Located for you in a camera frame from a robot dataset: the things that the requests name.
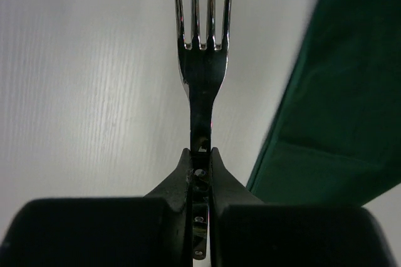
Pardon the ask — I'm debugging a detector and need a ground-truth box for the dark green cloth napkin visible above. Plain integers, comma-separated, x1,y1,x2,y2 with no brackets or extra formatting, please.
247,0,400,206

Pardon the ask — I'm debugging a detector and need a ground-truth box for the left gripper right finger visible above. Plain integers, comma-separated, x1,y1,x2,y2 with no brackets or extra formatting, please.
209,148,397,266

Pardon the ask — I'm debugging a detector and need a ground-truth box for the silver fork with dark handle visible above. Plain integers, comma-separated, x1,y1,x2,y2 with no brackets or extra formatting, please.
175,0,232,261

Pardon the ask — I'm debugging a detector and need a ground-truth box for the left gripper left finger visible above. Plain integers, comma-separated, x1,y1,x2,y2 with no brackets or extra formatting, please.
1,149,193,266

